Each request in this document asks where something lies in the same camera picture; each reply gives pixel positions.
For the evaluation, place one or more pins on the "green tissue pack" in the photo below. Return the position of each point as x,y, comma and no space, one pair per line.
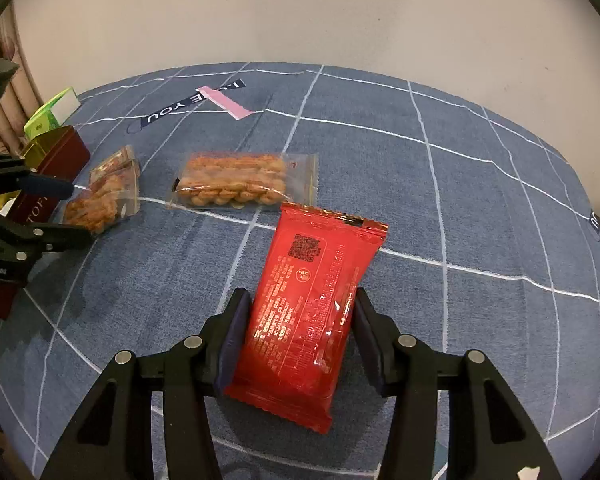
53,114

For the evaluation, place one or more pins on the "clear bag fried twists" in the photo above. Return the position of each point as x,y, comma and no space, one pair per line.
223,179

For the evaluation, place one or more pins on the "beige patterned curtain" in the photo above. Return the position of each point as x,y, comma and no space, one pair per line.
20,99

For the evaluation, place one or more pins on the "gold and maroon toffee tin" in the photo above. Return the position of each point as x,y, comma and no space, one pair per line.
28,196

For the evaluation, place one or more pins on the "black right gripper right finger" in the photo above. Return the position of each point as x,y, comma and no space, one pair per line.
491,436

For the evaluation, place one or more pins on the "red snack packet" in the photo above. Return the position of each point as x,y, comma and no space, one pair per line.
301,315

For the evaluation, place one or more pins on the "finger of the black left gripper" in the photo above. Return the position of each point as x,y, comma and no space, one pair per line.
16,176
49,238

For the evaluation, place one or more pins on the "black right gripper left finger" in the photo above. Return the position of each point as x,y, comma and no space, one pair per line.
109,435

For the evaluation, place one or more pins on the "clear bag orange snacks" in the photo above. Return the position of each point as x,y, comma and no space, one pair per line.
107,201

